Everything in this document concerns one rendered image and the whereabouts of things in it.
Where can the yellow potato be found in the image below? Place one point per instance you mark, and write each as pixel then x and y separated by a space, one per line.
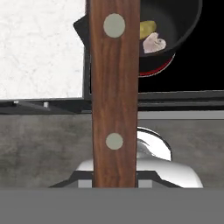
pixel 147 28

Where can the black hob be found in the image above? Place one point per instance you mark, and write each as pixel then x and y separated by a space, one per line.
pixel 198 73

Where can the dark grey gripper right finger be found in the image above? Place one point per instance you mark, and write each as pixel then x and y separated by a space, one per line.
pixel 147 179

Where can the pale garlic bulb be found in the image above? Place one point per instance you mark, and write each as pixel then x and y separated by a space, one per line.
pixel 154 43

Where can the shiny white rounded object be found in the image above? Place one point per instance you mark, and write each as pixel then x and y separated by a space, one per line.
pixel 172 172

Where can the black pot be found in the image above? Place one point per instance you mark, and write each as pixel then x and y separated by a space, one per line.
pixel 180 20

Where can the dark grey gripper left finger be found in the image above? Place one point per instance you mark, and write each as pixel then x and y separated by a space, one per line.
pixel 81 179

